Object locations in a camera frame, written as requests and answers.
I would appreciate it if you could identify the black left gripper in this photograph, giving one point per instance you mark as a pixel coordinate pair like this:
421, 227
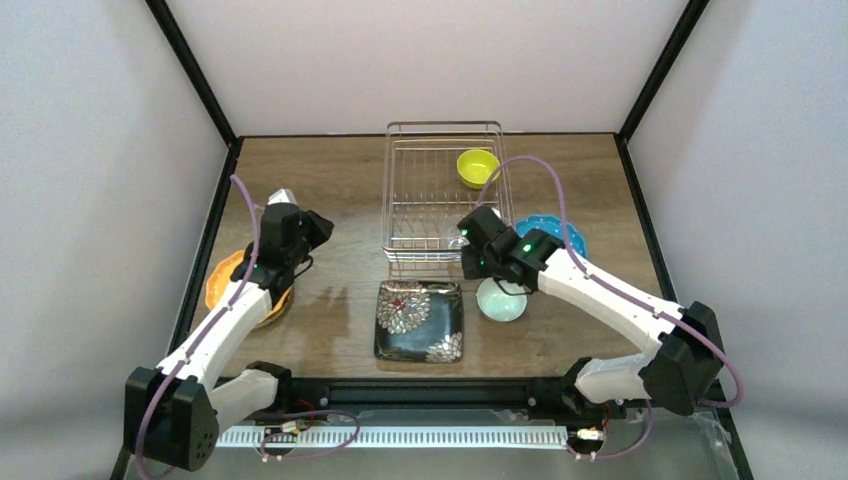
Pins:
317, 225

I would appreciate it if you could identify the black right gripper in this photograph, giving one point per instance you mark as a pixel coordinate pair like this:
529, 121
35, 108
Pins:
472, 248

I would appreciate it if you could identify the pale green glass bowl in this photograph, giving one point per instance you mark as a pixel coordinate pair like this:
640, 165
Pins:
501, 301

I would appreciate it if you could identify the yellow green bowl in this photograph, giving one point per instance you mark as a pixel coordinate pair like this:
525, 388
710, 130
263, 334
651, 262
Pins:
475, 167

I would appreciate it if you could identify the metal wire dish rack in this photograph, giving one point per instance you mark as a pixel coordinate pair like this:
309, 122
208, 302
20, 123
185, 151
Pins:
422, 189

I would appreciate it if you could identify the small clear plastic cup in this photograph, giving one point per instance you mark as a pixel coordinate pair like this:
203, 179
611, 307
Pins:
451, 237

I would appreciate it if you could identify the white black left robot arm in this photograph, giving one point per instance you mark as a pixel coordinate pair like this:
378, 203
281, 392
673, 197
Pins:
218, 331

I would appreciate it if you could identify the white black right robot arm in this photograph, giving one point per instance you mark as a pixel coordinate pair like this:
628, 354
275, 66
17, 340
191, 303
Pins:
596, 298

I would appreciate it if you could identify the blue polka dot plate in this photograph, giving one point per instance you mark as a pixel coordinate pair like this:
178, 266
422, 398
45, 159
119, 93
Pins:
552, 224

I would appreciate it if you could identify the orange polka dot plate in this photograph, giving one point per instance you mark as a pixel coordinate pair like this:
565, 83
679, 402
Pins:
219, 280

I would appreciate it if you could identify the black floral square plate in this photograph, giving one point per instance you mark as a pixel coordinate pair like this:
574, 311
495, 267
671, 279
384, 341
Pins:
418, 321

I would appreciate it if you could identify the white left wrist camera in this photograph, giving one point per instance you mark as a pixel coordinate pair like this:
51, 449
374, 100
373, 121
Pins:
281, 196

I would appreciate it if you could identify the black aluminium frame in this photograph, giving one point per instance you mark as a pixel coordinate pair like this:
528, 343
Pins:
542, 394

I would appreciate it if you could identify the white slotted cable duct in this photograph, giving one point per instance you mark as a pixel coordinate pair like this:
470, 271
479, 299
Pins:
326, 437

